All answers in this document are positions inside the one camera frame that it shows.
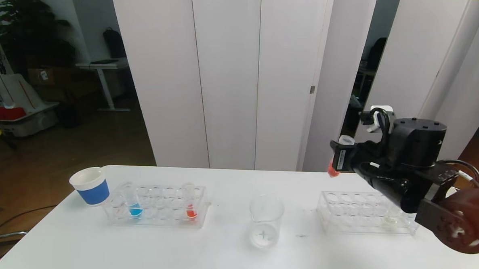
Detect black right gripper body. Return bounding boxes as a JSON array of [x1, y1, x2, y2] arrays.
[[332, 141, 374, 174]]

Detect clear plastic test tube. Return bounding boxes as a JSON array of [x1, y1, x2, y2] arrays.
[[328, 134, 355, 179]]

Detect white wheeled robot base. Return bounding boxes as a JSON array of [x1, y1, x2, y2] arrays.
[[0, 17, 64, 140]]

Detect clear acrylic test tube rack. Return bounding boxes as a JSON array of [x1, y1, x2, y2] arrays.
[[102, 181, 212, 229], [315, 189, 421, 237]]

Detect yellow liquid test tube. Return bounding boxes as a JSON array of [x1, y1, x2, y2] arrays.
[[382, 206, 403, 231]]

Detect clear glass beaker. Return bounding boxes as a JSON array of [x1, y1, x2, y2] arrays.
[[247, 194, 286, 250]]

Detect red liquid test tube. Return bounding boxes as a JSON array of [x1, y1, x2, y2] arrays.
[[181, 183, 200, 221]]

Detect blue liquid test tube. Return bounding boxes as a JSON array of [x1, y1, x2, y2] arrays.
[[120, 181, 145, 219]]

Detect black office chair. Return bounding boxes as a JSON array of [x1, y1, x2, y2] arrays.
[[357, 36, 388, 77]]

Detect white folding partition screen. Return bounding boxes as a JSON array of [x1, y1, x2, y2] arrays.
[[345, 0, 479, 178], [101, 0, 378, 176]]

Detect black backpack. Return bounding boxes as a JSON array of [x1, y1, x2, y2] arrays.
[[102, 27, 128, 59]]

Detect blue white paper cup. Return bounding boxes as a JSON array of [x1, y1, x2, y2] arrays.
[[68, 166, 111, 207]]

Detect white standing desk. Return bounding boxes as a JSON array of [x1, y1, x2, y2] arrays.
[[74, 59, 133, 113]]

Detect brown cardboard box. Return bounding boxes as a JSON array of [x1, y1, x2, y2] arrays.
[[27, 67, 65, 88]]

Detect dark green potted plant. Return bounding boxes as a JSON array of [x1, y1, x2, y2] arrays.
[[0, 0, 78, 79]]

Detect grey metal floor stand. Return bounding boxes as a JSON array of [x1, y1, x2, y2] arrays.
[[0, 229, 29, 269]]

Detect black camera cable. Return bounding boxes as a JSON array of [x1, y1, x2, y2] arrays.
[[360, 107, 391, 149]]

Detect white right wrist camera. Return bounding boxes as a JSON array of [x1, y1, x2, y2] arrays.
[[360, 104, 397, 134]]

